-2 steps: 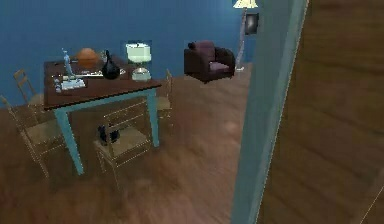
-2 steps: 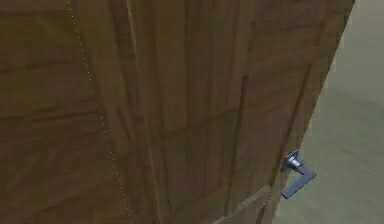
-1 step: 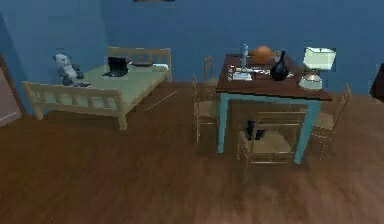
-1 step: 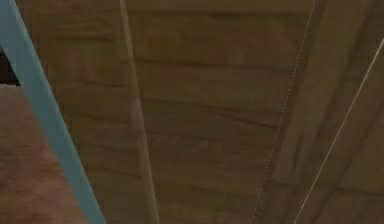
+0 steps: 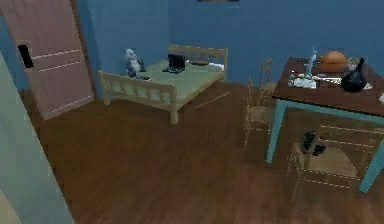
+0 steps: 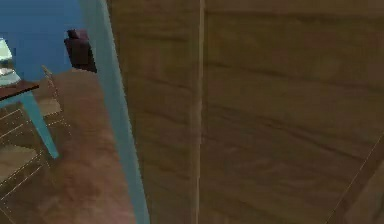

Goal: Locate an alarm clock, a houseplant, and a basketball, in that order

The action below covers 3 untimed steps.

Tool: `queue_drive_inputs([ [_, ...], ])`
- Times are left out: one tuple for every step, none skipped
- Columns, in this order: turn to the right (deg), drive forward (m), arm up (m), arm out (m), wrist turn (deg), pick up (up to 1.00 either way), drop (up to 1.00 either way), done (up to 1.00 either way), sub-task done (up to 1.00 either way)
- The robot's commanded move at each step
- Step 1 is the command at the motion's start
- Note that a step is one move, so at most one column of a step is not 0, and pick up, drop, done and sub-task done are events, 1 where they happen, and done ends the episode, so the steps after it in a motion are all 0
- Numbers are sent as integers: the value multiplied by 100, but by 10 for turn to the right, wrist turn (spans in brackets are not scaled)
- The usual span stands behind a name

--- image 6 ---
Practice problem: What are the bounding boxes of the pale green white dish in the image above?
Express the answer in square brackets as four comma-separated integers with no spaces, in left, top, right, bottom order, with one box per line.
[0,37,22,88]

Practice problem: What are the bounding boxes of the brown wooden room door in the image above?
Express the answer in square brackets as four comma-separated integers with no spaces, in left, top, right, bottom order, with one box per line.
[105,0,384,224]

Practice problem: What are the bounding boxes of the dark maroon door handle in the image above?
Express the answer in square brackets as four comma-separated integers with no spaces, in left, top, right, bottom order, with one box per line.
[63,28,98,74]

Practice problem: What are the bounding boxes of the light wooden chair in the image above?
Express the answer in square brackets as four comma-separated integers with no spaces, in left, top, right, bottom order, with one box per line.
[0,105,54,224]
[33,64,73,138]

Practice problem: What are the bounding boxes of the teal door frame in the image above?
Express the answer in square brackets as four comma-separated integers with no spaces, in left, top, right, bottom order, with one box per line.
[78,0,151,224]

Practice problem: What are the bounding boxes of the dark top table teal legs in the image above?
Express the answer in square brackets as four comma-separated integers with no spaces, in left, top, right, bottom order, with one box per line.
[0,79,61,160]

